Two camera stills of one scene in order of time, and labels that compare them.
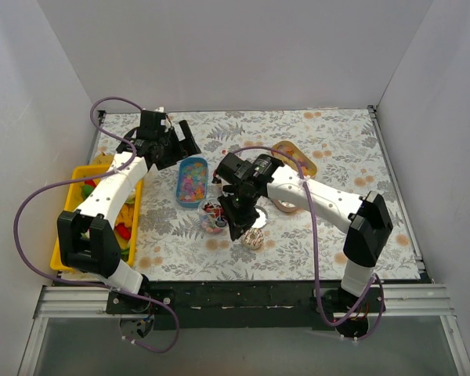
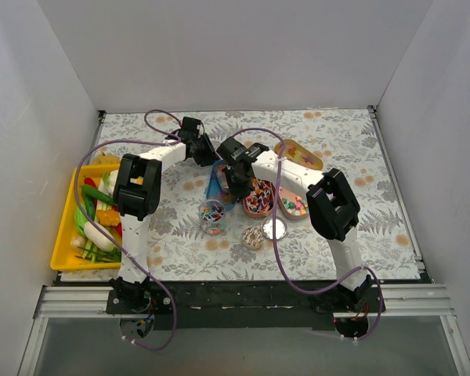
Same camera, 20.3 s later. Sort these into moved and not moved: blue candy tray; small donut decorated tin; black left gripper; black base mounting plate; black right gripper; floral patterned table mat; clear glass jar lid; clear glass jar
Moved: clear glass jar lid; blue candy tray; black right gripper; black left gripper
Not moved: clear glass jar; black base mounting plate; floral patterned table mat; small donut decorated tin
